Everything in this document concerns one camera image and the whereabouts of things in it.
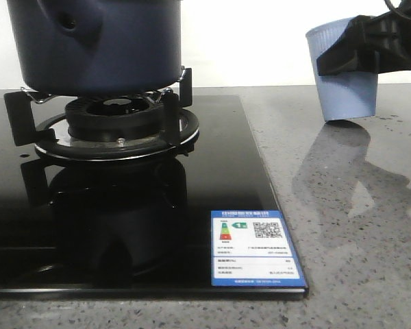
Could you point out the blue energy label sticker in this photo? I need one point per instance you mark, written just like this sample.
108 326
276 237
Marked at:
253 249

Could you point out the black glass gas cooktop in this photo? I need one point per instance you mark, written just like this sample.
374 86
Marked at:
140 230

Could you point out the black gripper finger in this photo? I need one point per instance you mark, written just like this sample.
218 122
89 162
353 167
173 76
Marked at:
370 44

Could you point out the blue cooking pot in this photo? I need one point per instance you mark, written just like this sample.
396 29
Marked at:
92 48

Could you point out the right burner with pot support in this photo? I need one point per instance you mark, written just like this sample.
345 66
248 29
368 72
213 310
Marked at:
104 129

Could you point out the light blue ribbed cup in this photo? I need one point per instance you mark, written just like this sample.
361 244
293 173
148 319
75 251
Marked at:
343 96

